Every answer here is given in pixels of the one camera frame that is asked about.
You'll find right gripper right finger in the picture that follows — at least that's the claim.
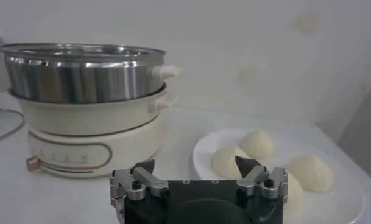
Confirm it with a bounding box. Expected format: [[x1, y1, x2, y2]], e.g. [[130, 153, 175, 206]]
[[235, 155, 289, 204]]

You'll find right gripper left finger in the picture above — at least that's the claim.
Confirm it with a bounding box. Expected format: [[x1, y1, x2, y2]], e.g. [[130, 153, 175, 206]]
[[108, 158, 170, 214]]

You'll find white steamed baozi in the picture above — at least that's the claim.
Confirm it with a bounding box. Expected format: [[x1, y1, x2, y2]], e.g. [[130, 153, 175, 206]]
[[282, 173, 305, 220], [287, 155, 335, 193], [211, 145, 250, 180], [240, 130, 277, 161]]

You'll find round glass lid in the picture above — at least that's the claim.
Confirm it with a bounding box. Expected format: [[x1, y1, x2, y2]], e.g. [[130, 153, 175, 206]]
[[0, 108, 25, 144]]

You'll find stainless steel steamer basket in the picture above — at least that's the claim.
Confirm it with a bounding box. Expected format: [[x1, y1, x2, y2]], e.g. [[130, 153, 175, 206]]
[[0, 42, 185, 104]]

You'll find white round plate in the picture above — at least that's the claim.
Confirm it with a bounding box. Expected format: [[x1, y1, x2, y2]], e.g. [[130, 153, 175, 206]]
[[191, 127, 364, 224]]

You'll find cream electric cooker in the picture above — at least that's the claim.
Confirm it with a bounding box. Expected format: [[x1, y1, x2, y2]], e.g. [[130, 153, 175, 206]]
[[7, 82, 180, 179]]

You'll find white side table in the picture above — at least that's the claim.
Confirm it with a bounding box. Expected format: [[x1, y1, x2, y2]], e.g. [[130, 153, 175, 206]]
[[313, 85, 371, 185]]

